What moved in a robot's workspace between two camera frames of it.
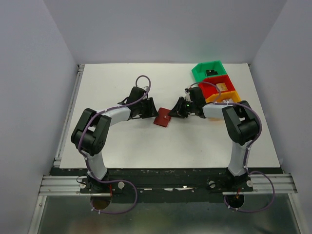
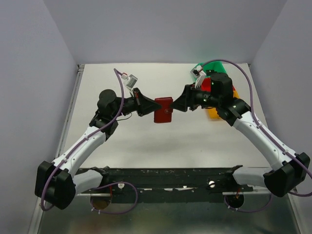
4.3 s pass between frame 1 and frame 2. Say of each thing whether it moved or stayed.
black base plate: stayed
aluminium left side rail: stayed
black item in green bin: stayed
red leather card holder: moved
